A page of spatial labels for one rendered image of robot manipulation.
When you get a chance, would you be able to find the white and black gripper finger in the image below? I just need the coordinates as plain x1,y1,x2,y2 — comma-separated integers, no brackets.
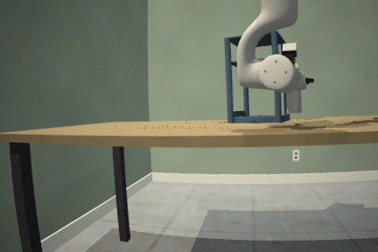
305,78,314,84

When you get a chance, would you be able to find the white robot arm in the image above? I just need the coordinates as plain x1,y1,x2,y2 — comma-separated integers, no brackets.
237,0,301,94

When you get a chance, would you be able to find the blue shelving unit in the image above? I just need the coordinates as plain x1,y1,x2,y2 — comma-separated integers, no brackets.
224,31,290,123

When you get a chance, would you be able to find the cream bottle with grey cap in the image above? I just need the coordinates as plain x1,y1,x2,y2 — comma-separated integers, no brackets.
286,63,302,113

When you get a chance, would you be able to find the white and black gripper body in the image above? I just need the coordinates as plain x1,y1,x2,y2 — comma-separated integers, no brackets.
296,72,306,90

